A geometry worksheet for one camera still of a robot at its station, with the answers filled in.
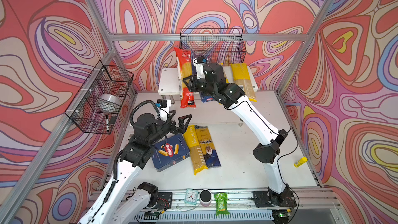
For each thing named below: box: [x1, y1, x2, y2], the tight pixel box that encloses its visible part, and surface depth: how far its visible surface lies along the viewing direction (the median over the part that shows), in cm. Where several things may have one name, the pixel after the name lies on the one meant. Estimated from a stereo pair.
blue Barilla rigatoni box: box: [151, 133, 191, 172], surface depth 84 cm
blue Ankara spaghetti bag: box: [194, 124, 222, 168], surface depth 90 cm
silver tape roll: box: [99, 93, 121, 106], surface depth 74 cm
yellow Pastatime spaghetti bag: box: [182, 124, 209, 176], surface depth 88 cm
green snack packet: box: [214, 192, 230, 217], surface depth 73 cm
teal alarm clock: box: [184, 188, 199, 206], surface depth 75 cm
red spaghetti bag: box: [174, 46, 197, 109], surface depth 69 cm
